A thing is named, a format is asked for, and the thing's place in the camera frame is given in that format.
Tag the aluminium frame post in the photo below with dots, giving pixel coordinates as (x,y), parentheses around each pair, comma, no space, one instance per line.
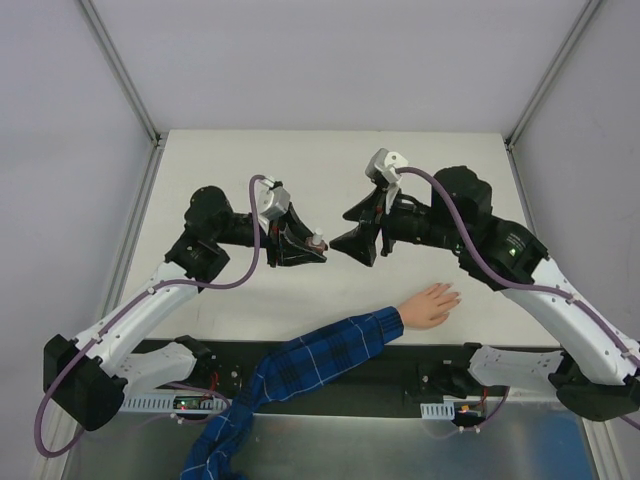
(108,49)
(567,48)

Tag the pink nail polish bottle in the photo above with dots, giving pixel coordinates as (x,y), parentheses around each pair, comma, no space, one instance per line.
(317,245)

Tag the left white cable duct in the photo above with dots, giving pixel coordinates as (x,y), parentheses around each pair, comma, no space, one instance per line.
(173,403)

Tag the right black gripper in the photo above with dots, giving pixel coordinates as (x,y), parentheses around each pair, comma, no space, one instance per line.
(380,226)

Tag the white cable duct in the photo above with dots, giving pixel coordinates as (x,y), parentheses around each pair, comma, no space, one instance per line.
(173,403)
(443,411)

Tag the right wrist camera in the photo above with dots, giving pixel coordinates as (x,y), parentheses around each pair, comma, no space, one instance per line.
(383,170)

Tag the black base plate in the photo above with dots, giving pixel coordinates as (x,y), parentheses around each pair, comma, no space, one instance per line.
(394,384)

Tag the blue plaid sleeve forearm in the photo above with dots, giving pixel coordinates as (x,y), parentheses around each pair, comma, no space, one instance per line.
(297,367)

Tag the mannequin hand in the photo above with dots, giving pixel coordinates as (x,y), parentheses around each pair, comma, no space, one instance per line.
(429,308)

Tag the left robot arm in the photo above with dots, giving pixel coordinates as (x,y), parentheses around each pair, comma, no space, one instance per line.
(91,375)

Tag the left aluminium frame post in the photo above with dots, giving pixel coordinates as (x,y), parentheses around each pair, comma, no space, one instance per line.
(108,49)

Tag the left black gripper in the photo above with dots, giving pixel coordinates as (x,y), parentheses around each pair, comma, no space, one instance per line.
(275,240)

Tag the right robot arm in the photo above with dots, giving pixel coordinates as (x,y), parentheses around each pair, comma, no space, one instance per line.
(594,373)

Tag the right white cable duct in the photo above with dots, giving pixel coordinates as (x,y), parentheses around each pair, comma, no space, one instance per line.
(443,411)

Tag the right aluminium frame post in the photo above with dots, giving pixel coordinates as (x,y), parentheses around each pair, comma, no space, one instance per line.
(567,48)

